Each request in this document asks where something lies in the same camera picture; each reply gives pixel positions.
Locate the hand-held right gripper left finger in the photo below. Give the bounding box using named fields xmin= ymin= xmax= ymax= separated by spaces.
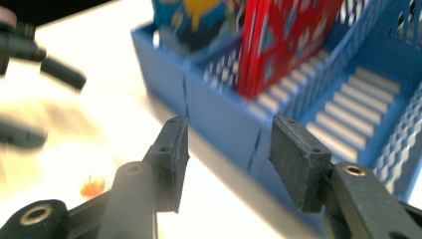
xmin=96 ymin=115 xmax=191 ymax=239

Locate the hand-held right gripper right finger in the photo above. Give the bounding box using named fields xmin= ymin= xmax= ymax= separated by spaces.
xmin=268 ymin=116 xmax=422 ymax=239

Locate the blue plastic file rack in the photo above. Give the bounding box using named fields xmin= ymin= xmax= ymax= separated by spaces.
xmin=130 ymin=0 xmax=422 ymax=233

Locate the white book with green picture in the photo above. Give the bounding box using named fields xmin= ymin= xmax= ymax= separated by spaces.
xmin=0 ymin=99 xmax=117 ymax=207

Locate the blue cartoon picture book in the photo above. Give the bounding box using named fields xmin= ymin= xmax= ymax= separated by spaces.
xmin=151 ymin=0 xmax=247 ymax=58

